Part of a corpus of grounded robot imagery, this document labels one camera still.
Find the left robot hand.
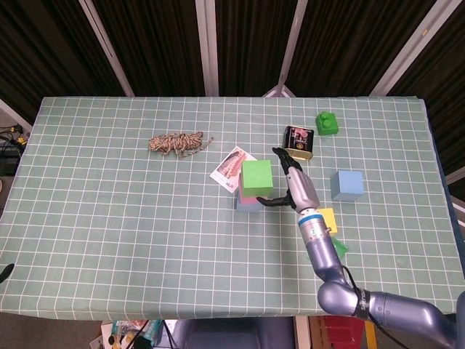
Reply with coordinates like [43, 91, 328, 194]
[0, 262, 16, 285]

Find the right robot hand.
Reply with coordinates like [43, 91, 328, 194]
[256, 147, 321, 215]

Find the yellow foam cube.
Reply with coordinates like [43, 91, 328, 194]
[317, 207, 339, 236]

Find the green foam cube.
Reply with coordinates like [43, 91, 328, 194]
[240, 159, 275, 198]

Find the light blue foam cube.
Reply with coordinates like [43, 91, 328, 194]
[235, 188, 263, 214]
[331, 169, 365, 202]

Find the pink foam cube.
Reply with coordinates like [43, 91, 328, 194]
[237, 173, 272, 206]

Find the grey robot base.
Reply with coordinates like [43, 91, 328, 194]
[173, 317, 296, 349]

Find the black tin can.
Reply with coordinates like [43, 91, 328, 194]
[281, 125, 315, 162]

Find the green toy brick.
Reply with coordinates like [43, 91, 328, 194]
[315, 111, 341, 137]

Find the green sachet packet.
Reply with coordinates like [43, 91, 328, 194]
[329, 236, 351, 260]

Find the picture postcard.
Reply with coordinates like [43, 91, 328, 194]
[209, 145, 257, 193]

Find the green checked tablecloth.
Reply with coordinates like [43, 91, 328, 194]
[0, 95, 465, 323]

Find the teal printed package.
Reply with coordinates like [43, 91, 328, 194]
[110, 319, 163, 345]

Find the red box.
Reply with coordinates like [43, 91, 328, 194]
[308, 314, 366, 345]

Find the black curtain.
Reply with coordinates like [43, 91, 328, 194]
[0, 0, 465, 175]

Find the braided rope bundle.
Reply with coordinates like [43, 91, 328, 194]
[147, 131, 214, 159]

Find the bundle of cables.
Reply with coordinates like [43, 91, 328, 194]
[0, 123, 31, 148]

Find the white frame post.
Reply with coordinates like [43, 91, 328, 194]
[261, 0, 310, 98]
[195, 0, 220, 97]
[78, 0, 136, 97]
[369, 0, 456, 97]

